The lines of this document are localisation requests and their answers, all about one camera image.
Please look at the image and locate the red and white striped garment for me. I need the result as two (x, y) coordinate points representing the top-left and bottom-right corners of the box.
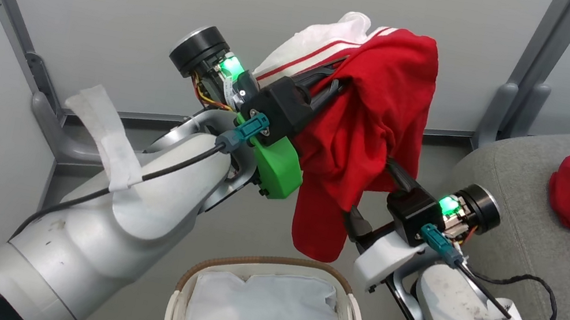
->
(222, 0), (447, 277)

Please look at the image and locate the grey rounded partition foot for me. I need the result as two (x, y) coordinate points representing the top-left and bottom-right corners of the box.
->
(471, 77), (520, 155)
(503, 77), (553, 145)

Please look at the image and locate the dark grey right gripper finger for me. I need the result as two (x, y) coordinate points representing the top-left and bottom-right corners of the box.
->
(381, 157), (424, 200)
(337, 204), (378, 247)

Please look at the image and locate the white laundry basket brown rim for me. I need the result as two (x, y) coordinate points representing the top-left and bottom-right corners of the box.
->
(164, 237), (378, 320)

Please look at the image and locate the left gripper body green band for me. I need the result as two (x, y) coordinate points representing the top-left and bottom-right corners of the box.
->
(147, 19), (327, 205)

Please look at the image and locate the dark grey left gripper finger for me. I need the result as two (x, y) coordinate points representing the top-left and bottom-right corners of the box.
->
(291, 47), (351, 98)
(307, 73), (347, 118)

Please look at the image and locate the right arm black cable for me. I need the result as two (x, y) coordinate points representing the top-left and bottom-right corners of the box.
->
(405, 222), (570, 320)

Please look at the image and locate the white tape strap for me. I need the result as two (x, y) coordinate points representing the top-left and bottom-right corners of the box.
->
(51, 80), (158, 198)

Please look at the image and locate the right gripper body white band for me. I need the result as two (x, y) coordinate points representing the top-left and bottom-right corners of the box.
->
(349, 166), (506, 312)

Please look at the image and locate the grey partition foot with caster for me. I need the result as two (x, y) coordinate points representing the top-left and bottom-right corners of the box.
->
(22, 90), (116, 168)

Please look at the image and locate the small white cable clip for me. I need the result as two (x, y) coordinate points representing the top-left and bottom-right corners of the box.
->
(485, 296), (534, 320)

